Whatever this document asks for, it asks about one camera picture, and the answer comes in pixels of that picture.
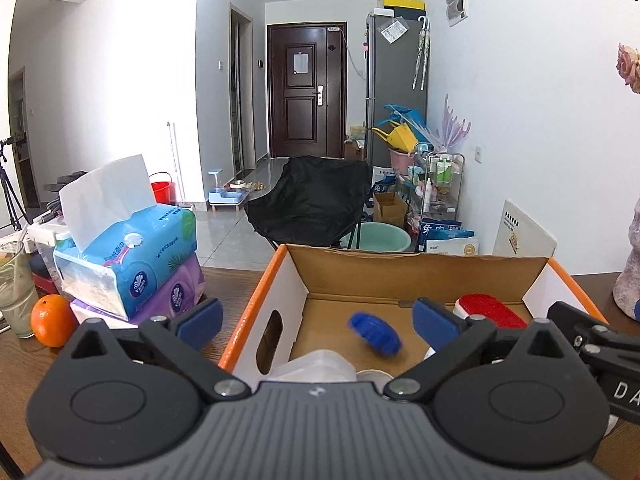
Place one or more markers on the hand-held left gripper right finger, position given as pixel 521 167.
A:
pixel 435 325

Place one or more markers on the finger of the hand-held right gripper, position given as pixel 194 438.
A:
pixel 590 325

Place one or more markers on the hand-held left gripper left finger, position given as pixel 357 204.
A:
pixel 200 322

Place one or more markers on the red and white lint brush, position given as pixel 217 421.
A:
pixel 492 307

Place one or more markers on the blue round plastic object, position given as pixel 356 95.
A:
pixel 375 332

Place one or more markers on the orange-edged cardboard box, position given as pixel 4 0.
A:
pixel 400 275

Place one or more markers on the white tape roll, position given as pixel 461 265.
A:
pixel 372 375

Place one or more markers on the clear plastic container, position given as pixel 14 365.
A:
pixel 315 367

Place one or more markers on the purple tissue pack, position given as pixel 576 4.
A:
pixel 175 290

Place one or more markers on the textured pink vase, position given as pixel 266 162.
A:
pixel 631 270

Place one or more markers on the white bag with gold seal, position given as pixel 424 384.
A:
pixel 455 248

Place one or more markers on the blue white printed bag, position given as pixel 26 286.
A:
pixel 384 185
pixel 445 232

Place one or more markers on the blue tissue pack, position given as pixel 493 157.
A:
pixel 145 245

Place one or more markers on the green plastic basin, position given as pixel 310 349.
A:
pixel 380 237

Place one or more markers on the white calendar board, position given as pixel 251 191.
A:
pixel 525 232

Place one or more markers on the small brown cardboard box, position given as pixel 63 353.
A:
pixel 390 210

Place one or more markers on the blue pet feeder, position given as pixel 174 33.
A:
pixel 227 197

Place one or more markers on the white pump bottle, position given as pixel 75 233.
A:
pixel 428 195

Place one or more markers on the metal rack cart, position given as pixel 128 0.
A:
pixel 460 195

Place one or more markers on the red bucket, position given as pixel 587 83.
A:
pixel 162 190

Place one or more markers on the orange fruit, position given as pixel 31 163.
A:
pixel 54 321

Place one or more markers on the green white bottle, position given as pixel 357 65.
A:
pixel 448 170
pixel 440 170

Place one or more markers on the dark red box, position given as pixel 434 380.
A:
pixel 45 275

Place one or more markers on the white flat mop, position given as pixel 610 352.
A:
pixel 175 160

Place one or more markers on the black folding chair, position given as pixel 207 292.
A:
pixel 310 200

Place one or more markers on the pink plastic bucket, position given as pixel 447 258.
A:
pixel 402 162

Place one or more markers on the white storage box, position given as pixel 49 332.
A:
pixel 45 235

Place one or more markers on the glass cup with drink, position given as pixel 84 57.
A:
pixel 17 305

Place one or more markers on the yellow plastic dustpan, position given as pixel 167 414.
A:
pixel 400 137

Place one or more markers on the purple clothes hangers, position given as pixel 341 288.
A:
pixel 455 127

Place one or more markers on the blue plastic folding rack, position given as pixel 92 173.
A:
pixel 407 115

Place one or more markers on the dark brown entrance door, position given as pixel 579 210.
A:
pixel 305 120

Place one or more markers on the grey interior door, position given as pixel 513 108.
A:
pixel 242 90

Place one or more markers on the grey refrigerator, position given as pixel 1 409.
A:
pixel 395 80

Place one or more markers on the bunch of dried pink roses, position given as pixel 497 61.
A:
pixel 629 67

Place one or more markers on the clear folded umbrella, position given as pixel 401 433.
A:
pixel 421 55

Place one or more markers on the white paper notice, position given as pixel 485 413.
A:
pixel 299 63

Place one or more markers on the clear plastic document bag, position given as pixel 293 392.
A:
pixel 394 31

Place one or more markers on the yellow flat box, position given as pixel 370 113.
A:
pixel 405 3

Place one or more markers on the white wall socket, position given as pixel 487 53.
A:
pixel 479 153

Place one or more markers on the black camera tripod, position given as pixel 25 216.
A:
pixel 7 185

